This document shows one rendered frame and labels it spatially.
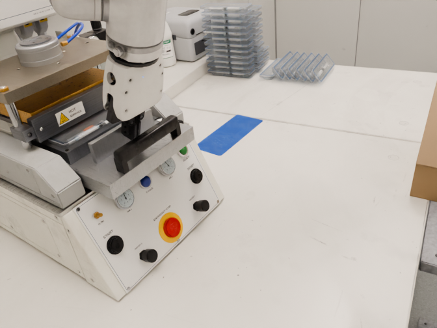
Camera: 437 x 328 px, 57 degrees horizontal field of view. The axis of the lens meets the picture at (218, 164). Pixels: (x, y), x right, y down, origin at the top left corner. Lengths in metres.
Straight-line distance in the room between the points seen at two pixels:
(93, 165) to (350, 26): 2.53
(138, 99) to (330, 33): 2.53
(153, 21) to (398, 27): 2.53
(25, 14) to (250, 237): 0.67
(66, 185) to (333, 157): 0.67
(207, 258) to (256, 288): 0.12
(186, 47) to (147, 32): 1.07
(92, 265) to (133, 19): 0.42
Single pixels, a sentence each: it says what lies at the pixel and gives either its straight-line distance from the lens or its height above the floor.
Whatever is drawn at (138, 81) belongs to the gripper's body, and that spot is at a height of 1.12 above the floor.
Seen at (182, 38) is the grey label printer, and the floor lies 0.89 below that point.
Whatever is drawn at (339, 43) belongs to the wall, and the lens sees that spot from 3.11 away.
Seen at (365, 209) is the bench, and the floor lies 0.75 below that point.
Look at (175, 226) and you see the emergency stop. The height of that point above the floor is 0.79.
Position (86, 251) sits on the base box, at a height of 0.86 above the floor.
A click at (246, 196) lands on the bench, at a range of 0.95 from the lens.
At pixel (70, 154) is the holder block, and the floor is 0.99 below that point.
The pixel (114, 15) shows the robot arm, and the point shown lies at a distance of 0.58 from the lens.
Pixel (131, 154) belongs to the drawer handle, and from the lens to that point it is 0.69.
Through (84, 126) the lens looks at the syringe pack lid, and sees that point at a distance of 0.81.
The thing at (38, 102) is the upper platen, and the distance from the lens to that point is 0.82.
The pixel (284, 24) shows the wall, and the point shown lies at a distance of 3.19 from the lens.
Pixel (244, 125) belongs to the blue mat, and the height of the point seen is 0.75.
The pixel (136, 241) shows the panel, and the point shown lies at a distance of 0.79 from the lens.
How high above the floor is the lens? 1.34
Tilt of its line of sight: 33 degrees down
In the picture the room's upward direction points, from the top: 7 degrees counter-clockwise
